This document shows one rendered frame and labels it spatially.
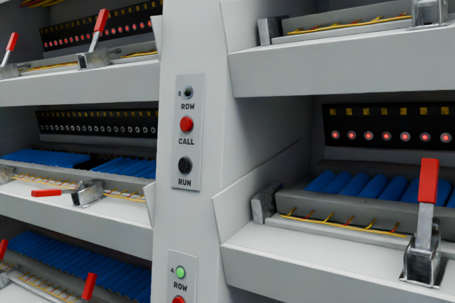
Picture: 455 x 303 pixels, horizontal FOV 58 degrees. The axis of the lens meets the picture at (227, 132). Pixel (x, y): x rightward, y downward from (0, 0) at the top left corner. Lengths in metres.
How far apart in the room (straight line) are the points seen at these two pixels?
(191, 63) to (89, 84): 0.19
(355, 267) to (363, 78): 0.15
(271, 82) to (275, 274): 0.18
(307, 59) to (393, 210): 0.16
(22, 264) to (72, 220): 0.29
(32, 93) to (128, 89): 0.23
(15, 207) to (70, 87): 0.24
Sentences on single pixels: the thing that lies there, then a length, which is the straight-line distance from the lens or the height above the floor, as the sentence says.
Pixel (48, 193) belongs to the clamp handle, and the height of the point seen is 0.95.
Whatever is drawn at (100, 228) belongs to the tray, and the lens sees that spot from 0.56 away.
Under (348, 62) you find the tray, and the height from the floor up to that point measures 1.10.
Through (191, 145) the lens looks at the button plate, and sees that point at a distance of 0.43.
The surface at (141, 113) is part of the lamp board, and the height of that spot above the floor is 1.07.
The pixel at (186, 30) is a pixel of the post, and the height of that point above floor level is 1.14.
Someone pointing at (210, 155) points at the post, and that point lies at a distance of 0.41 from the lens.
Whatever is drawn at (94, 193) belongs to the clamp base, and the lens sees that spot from 0.60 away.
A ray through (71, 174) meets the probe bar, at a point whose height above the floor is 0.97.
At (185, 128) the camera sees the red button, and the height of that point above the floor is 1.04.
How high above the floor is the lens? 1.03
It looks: 1 degrees up
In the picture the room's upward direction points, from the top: 2 degrees clockwise
